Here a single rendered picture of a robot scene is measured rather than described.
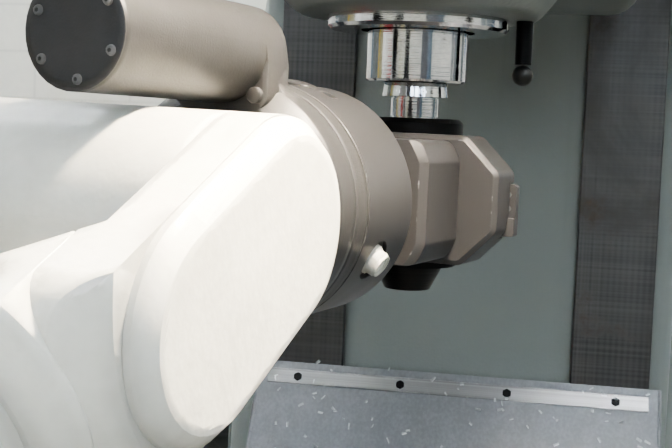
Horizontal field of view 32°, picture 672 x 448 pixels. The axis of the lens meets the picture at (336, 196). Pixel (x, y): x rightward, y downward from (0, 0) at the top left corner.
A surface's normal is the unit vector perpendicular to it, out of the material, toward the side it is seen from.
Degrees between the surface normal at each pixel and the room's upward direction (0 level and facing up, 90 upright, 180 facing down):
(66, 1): 90
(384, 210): 92
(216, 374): 91
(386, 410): 63
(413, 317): 90
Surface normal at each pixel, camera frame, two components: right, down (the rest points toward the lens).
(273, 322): 0.90, 0.08
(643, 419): -0.15, -0.40
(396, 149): 0.80, -0.45
